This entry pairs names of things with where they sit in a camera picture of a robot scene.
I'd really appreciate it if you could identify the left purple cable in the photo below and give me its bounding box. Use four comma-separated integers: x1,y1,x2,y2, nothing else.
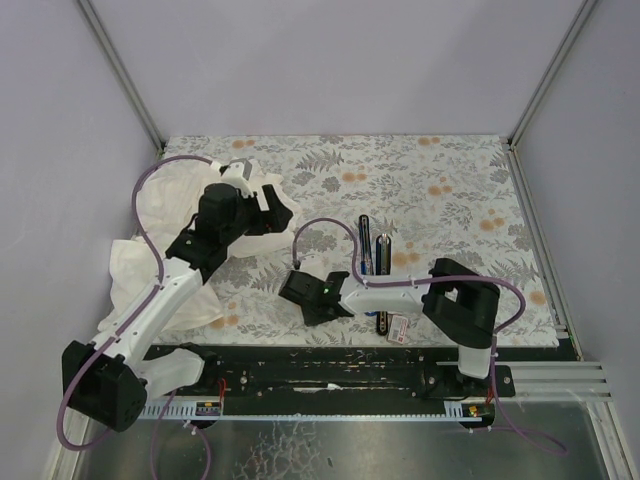
55,154,221,480

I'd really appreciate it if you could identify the left aluminium frame post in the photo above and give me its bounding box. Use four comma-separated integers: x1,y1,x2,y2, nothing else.
74,0,166,151

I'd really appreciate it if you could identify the black stapler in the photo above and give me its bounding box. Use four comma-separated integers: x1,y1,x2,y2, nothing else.
375,233,391,336

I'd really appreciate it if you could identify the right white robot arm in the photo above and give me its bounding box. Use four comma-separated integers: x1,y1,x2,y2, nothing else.
279,258,500,379

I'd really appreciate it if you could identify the right aluminium frame post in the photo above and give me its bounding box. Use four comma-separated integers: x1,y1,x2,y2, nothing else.
507,0,601,149

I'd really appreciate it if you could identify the floral tablecloth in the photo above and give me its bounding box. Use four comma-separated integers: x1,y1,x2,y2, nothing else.
159,135,559,348

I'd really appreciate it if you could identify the aluminium frame post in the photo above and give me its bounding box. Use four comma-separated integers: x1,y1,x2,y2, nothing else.
74,0,166,151
507,0,601,149

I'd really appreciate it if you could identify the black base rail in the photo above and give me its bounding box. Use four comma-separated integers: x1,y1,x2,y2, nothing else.
178,345,515,403

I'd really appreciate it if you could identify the blue stapler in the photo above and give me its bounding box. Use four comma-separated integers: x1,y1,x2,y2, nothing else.
357,214,377,317

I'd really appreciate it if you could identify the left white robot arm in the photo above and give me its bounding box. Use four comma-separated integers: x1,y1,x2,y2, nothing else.
58,183,294,432

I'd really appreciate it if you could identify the white slotted cable duct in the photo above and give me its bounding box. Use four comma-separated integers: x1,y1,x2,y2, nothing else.
140,392,492,424

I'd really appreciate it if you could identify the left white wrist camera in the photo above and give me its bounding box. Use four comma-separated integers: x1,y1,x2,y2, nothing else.
210,158,253,198

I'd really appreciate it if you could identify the red white staple box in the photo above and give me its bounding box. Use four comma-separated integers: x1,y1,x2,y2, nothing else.
387,314,409,345

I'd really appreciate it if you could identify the white cloth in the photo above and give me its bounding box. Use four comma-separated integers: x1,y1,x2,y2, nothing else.
98,155,301,331

